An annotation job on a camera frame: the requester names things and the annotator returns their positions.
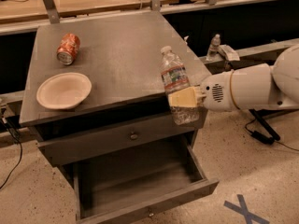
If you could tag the small background water bottle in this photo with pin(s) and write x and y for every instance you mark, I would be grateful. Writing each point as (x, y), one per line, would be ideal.
(213, 47)

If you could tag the open middle grey drawer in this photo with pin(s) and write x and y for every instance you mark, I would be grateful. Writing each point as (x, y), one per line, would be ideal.
(125, 186)

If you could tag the beige paper bowl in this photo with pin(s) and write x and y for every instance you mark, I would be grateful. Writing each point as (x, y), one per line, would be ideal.
(64, 91)

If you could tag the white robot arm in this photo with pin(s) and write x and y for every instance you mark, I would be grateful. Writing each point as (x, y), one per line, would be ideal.
(262, 86)

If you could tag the black bar on floor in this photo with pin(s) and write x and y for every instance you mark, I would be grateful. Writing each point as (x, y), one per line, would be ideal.
(265, 124)

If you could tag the clear plastic water bottle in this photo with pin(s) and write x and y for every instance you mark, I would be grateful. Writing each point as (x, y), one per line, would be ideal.
(175, 78)

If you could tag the closed upper grey drawer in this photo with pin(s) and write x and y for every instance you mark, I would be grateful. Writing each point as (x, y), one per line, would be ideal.
(83, 137)

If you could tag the white packet on rail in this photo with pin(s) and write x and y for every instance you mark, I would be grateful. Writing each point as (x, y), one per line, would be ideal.
(228, 53)

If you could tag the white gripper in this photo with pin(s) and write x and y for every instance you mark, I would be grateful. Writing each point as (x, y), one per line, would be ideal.
(215, 92)

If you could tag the orange soda can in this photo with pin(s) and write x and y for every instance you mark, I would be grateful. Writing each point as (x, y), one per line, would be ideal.
(68, 49)

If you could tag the grey wooden drawer cabinet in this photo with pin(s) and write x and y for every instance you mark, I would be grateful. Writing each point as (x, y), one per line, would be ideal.
(120, 56)

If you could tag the round drawer knob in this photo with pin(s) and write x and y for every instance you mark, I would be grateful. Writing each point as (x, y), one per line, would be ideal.
(133, 136)

